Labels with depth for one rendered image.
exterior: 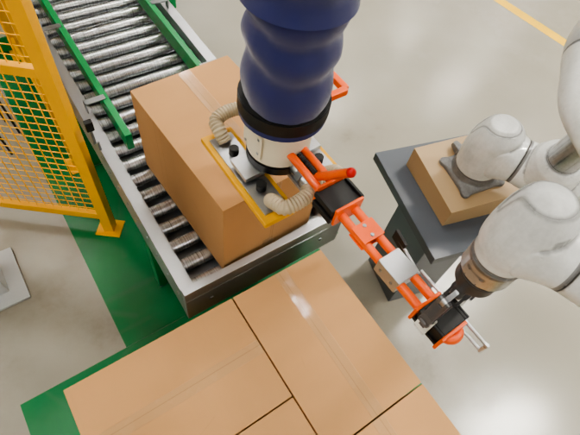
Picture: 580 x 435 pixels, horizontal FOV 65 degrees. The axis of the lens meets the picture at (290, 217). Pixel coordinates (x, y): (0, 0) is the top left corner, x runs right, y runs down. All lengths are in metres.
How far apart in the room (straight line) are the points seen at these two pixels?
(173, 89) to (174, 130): 0.20
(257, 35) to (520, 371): 2.06
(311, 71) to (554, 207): 0.51
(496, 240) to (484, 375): 1.76
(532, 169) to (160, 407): 1.38
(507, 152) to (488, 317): 1.16
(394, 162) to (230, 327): 0.89
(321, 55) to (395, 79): 2.55
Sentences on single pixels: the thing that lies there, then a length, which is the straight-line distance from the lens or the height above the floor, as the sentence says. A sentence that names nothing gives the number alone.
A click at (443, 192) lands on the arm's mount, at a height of 0.84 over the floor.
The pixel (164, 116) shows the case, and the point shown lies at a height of 0.95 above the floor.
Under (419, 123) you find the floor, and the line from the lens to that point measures 3.22.
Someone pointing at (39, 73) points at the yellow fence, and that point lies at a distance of 1.78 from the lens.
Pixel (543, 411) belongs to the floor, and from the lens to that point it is 2.55.
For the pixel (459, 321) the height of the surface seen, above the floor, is 1.24.
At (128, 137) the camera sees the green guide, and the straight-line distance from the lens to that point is 2.03.
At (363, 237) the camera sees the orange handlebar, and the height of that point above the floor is 1.23.
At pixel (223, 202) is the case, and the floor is 0.95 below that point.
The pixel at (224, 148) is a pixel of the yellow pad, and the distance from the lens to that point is 1.31.
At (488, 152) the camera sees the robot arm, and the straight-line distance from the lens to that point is 1.62.
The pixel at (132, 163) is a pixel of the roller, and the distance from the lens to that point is 2.04.
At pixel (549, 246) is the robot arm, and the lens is 0.71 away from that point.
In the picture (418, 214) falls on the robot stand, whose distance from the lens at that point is 1.75.
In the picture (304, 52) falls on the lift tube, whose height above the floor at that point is 1.54.
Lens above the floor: 2.09
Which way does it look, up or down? 56 degrees down
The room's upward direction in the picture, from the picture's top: 12 degrees clockwise
